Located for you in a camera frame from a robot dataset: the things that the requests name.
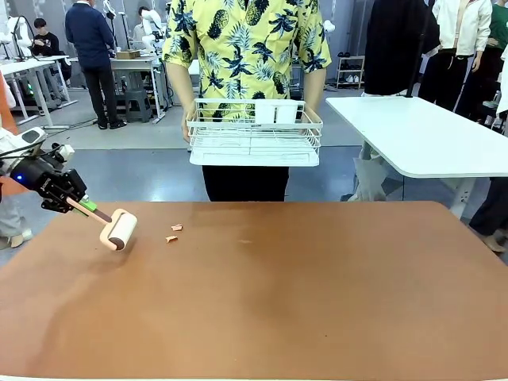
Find person's left forearm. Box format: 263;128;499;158
302;66;329;120

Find black trousers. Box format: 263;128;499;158
202;165;291;202

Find seated person in black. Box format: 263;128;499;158
30;17;73;83

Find person in navy jacket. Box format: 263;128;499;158
64;0;129;130

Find grey background workbench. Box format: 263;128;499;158
67;55;168;120

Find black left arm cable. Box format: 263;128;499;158
0;138;44;160

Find white wire dish rack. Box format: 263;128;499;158
186;98;324;168

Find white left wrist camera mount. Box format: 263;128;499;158
48;142;76;164

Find large white table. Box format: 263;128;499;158
325;96;508;221

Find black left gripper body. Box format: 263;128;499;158
9;156;80;211

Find person in pineapple shirt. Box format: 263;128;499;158
162;0;333;121

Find person in green top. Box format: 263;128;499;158
456;2;508;122

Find bystander legs dark trousers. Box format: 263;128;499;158
468;177;508;254

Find white shoe rack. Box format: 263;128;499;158
336;55;366;90

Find person in white jacket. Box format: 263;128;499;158
418;0;494;113

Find white plastic cutlery holder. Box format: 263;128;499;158
254;99;299;125

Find person's right forearm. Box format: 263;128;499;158
166;60;200;120

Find pink lint roller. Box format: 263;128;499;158
66;197;139;252

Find black hanging garment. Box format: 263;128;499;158
363;0;441;98

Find white background desk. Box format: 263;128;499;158
0;55;79;129

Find grey plastic stool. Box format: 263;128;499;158
124;89;154;124

